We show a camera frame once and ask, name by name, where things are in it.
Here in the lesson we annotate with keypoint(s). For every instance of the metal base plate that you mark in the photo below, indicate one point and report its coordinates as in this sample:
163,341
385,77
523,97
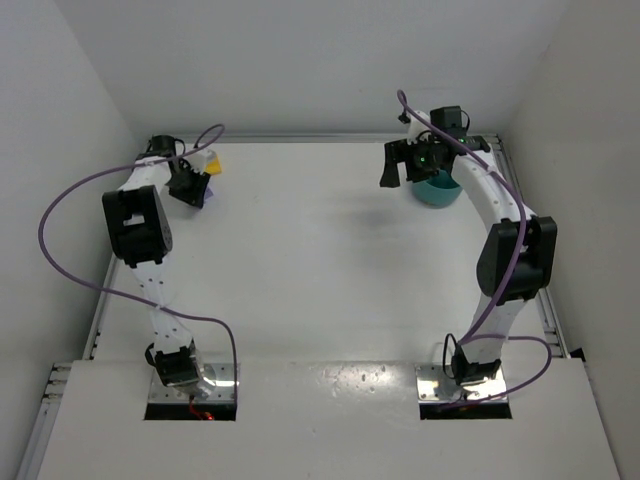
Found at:
436,387
215,388

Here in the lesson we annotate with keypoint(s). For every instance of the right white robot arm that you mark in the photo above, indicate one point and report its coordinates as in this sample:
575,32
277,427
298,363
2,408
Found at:
517,257

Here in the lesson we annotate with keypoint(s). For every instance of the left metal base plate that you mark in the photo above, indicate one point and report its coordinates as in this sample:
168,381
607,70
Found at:
215,388

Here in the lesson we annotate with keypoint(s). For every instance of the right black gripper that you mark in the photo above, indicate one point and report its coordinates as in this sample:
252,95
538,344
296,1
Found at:
400,157

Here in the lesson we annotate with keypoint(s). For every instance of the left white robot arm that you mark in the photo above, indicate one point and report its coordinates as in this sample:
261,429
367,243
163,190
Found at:
141,237

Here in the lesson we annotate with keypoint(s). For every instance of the yellow lego brick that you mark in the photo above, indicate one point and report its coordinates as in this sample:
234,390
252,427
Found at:
214,167

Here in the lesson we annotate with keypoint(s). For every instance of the teal divided round container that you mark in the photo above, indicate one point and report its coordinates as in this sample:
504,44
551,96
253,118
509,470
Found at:
438,191

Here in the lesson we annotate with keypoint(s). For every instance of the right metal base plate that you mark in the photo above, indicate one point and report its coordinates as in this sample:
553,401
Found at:
436,387

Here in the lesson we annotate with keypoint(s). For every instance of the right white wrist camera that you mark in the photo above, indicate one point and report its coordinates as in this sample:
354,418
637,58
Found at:
417,128

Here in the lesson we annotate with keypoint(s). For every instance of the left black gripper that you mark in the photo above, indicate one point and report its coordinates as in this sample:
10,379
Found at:
190,186

